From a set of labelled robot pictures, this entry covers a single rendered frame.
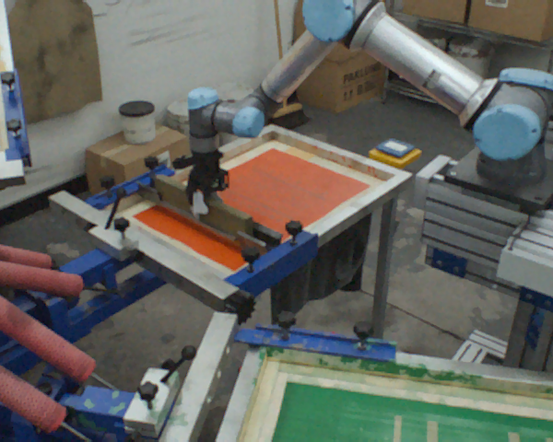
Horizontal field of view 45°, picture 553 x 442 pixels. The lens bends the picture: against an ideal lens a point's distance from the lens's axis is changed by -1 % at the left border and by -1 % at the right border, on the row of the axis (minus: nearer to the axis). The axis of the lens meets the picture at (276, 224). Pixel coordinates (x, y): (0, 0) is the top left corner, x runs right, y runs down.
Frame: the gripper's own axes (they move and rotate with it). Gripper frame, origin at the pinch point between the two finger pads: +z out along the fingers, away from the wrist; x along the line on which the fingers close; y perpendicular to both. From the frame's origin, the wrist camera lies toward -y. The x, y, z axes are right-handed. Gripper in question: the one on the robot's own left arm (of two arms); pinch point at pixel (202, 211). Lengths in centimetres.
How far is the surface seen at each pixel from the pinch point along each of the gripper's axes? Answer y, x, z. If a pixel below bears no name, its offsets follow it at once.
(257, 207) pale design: 3.7, 18.2, 5.2
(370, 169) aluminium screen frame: 17, 57, 3
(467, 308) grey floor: 28, 134, 100
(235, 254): 15.9, -3.5, 5.1
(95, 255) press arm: 0.0, -34.8, -3.2
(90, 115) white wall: -199, 96, 59
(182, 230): -3.2, -4.7, 5.3
